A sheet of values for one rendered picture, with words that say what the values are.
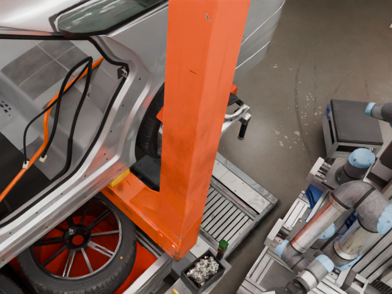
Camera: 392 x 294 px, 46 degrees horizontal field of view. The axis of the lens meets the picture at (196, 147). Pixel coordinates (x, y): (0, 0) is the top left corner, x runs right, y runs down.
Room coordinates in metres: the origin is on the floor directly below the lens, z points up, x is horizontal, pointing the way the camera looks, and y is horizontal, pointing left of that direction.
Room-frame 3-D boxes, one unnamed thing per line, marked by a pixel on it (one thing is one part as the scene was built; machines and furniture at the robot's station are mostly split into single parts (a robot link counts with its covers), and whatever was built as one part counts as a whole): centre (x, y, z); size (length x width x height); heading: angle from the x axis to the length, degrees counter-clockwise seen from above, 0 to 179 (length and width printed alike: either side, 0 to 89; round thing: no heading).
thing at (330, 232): (1.00, -0.64, 0.98); 0.13 x 0.12 x 0.14; 47
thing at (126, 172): (1.33, 0.44, 0.71); 0.14 x 0.14 x 0.05; 55
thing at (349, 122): (2.31, -1.16, 0.17); 0.43 x 0.36 x 0.34; 5
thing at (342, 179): (1.45, -0.87, 0.87); 0.15 x 0.15 x 0.10
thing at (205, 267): (0.89, -0.14, 0.51); 0.20 x 0.14 x 0.13; 137
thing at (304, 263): (0.73, -0.54, 1.12); 0.11 x 0.08 x 0.11; 47
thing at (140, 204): (1.23, 0.30, 0.69); 0.52 x 0.17 x 0.35; 55
